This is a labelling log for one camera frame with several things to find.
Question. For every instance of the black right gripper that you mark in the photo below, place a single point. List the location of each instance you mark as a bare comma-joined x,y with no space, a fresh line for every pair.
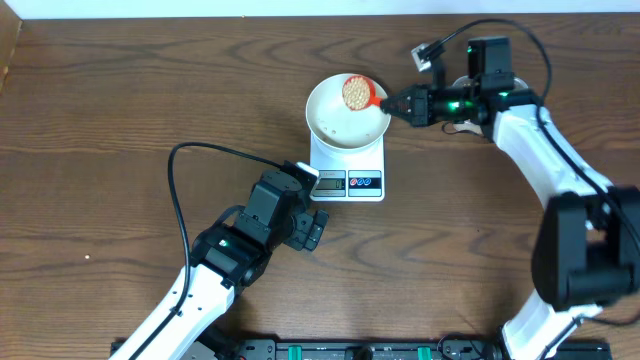
421,112

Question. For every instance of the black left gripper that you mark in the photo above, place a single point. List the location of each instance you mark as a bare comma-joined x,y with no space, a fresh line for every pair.
307,230

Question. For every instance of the red plastic measuring scoop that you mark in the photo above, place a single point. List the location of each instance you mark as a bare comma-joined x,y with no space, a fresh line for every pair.
359,93

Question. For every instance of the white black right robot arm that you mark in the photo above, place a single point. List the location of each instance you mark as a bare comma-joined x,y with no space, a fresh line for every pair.
586,256

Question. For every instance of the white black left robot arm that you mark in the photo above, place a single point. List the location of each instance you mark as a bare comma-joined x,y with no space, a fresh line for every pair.
228,257

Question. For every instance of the white round bowl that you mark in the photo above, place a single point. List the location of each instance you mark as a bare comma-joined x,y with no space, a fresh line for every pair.
354,129

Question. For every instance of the white digital kitchen scale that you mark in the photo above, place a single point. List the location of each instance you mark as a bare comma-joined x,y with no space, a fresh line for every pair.
354,175

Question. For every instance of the clear plastic food container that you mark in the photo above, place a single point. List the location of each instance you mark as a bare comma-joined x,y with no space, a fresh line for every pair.
467,127

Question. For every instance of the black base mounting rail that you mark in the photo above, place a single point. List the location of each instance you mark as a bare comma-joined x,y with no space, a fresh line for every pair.
267,349

